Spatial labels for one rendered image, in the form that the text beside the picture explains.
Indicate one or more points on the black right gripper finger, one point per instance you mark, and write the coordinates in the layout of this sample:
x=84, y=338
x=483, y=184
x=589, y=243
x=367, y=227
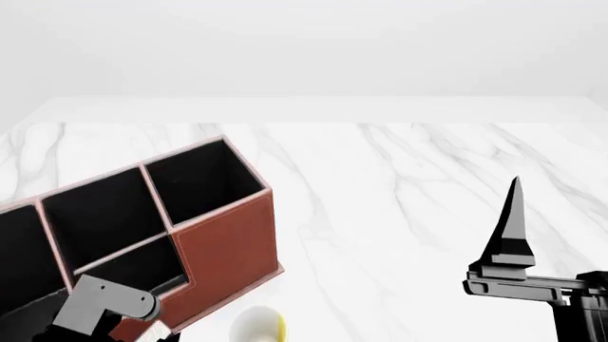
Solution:
x=512, y=235

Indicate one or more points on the brown leather desk caddy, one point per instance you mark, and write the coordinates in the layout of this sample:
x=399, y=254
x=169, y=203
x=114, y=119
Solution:
x=223, y=242

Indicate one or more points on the white speckled book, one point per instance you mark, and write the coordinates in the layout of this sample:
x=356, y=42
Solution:
x=154, y=332

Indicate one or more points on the white and yellow cup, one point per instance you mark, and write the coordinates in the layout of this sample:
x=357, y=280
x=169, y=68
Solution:
x=255, y=325

